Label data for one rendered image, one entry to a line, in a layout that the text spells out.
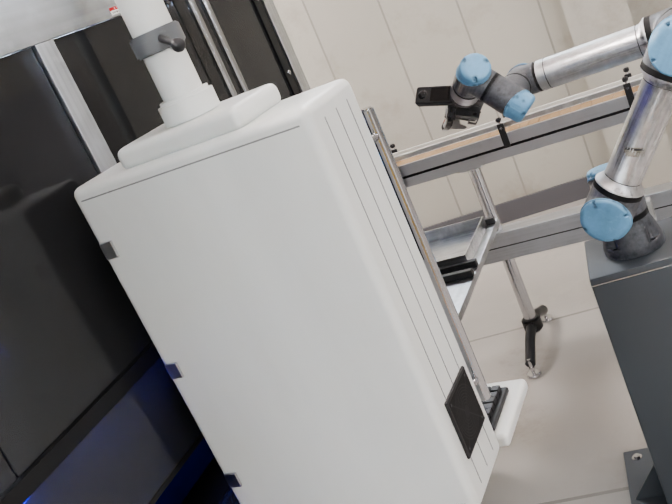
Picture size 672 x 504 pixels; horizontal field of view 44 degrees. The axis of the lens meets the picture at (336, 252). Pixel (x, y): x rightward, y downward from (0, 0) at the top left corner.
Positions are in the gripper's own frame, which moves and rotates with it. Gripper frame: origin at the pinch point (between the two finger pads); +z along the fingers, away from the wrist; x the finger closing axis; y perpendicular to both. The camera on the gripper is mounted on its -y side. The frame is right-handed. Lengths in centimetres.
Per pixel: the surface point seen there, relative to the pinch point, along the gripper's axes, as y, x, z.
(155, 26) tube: -55, -28, -93
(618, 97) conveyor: 64, 41, 58
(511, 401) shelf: 16, -75, -42
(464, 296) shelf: 9, -49, -10
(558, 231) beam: 57, 1, 98
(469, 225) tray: 12.8, -21.4, 24.0
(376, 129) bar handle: -19, -35, -79
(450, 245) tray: 7.7, -28.7, 21.7
